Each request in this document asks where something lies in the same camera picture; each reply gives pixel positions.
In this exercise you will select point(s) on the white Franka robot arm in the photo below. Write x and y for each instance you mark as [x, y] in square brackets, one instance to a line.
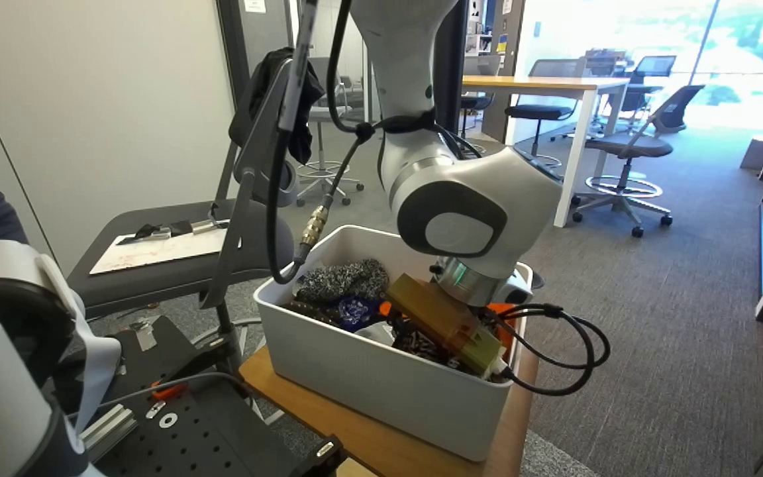
[450, 190]

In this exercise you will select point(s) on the black white speckled cloth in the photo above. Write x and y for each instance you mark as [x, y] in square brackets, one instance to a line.
[336, 281]

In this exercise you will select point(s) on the blue patterned cloth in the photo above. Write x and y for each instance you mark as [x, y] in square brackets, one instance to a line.
[356, 312]

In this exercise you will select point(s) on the white plastic basket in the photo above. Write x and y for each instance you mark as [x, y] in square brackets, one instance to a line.
[381, 379]

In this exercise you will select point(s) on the grey mesh chair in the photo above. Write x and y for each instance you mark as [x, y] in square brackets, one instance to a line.
[251, 177]

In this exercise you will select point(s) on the black cloth on backrest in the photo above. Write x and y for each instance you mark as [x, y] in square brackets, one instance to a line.
[303, 84]

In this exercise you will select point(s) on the blue seat office chair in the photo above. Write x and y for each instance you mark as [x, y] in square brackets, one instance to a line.
[535, 112]

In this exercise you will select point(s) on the dark swivel office chair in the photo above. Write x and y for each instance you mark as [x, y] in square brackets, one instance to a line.
[634, 147]

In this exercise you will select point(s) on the cardboard box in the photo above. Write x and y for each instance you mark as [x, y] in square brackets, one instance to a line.
[381, 442]

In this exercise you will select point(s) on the black clip on paper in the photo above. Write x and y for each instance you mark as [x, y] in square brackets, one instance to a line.
[157, 231]

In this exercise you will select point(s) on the white paper sheet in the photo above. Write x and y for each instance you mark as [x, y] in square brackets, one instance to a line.
[157, 249]

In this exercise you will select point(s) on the wooden top office table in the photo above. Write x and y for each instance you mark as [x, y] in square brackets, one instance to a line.
[568, 87]

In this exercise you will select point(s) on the black perforated breadboard table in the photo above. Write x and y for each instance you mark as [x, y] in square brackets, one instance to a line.
[213, 432]

